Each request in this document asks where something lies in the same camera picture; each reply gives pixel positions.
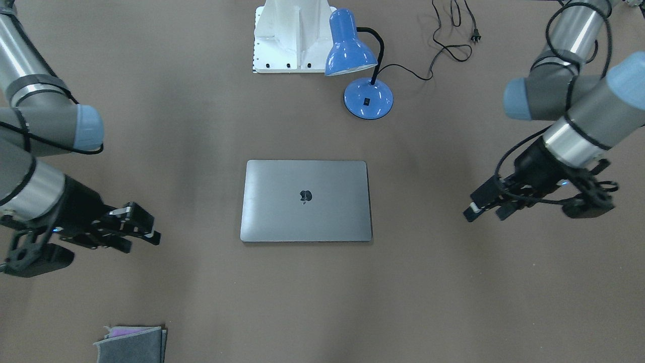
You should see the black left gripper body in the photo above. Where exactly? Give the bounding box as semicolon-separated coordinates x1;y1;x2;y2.
471;136;569;211

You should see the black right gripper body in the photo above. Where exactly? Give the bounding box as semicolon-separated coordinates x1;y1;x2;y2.
53;176;155;250

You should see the grey laptop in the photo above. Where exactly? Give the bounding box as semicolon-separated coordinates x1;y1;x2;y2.
240;159;373;242

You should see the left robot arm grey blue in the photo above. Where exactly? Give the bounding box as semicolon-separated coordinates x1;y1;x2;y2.
464;1;643;221

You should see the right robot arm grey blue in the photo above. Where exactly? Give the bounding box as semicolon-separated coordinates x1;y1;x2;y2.
2;1;161;255

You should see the folded grey cloth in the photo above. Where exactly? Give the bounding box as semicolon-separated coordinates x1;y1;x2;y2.
94;326;167;362

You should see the blue desk lamp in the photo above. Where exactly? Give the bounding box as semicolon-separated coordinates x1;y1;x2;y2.
325;8;394;120

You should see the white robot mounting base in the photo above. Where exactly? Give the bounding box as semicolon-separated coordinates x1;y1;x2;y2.
252;1;336;74

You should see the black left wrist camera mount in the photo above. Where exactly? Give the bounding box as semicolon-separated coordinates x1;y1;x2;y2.
562;158;619;219

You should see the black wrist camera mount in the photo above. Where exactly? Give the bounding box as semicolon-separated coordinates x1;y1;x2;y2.
562;158;619;219
2;227;75;278

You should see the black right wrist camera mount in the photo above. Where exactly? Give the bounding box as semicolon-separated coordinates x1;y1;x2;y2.
2;227;75;278

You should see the black lamp power cable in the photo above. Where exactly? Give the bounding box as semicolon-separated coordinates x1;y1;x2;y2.
377;0;482;81

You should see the braided black left arm cable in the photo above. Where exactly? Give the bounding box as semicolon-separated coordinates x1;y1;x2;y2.
494;3;613;205

